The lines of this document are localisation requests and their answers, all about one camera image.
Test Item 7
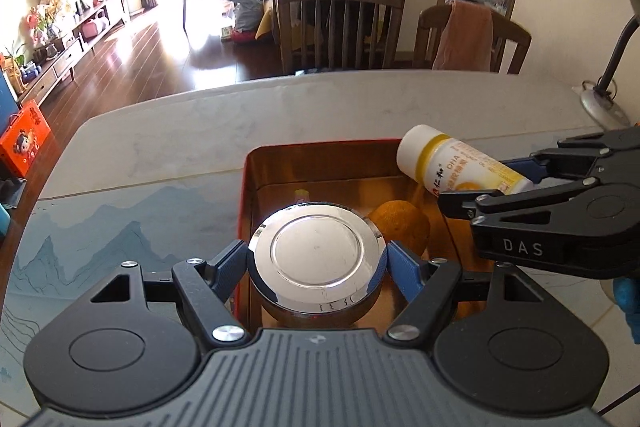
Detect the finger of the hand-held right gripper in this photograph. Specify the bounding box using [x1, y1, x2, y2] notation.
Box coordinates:
[501, 127, 640, 186]
[437, 179, 602, 229]

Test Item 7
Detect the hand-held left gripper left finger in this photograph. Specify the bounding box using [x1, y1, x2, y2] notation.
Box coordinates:
[89, 240, 249, 349]

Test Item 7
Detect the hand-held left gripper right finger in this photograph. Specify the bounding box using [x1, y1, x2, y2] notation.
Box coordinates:
[384, 240, 545, 349]

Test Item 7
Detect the white yellow pill bottle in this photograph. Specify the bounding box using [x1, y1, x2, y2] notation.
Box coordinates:
[396, 124, 535, 197]

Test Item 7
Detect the round chrome tin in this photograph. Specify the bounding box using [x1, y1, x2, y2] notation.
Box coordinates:
[247, 203, 389, 329]

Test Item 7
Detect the red tin box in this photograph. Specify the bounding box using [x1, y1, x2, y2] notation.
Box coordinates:
[234, 138, 496, 334]

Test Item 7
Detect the person's right hand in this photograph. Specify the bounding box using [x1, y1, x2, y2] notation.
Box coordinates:
[613, 277, 640, 324]

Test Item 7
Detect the orange fruit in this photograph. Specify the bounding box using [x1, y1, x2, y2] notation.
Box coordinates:
[369, 200, 431, 259]

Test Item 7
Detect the grey desk lamp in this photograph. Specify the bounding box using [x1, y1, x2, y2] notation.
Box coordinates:
[578, 0, 640, 130]

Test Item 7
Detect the landscape printed table mat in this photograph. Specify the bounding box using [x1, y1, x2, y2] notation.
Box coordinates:
[0, 146, 640, 388]

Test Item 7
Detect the wooden dining chair with towel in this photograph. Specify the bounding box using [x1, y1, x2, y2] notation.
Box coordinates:
[413, 4, 532, 74]

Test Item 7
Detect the pink towel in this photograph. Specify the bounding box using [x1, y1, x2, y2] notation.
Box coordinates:
[432, 0, 494, 72]

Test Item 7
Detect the orange gift box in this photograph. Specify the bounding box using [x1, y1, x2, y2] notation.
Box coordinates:
[0, 99, 53, 174]

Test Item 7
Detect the wide wooden dining chair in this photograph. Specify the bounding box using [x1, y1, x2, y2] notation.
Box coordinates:
[276, 0, 406, 76]

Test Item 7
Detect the wooden tv cabinet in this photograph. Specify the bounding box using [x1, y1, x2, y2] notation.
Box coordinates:
[14, 0, 132, 108]

